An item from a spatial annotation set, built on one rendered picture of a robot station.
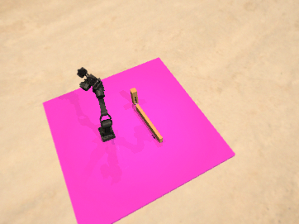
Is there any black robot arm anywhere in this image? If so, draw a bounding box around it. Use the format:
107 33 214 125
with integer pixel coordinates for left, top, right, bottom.
79 79 114 138

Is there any orange wooden bar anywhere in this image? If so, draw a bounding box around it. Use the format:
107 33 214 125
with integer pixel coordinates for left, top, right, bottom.
135 104 163 143

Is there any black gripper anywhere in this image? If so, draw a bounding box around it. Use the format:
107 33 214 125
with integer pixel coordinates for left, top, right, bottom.
77 67 102 90

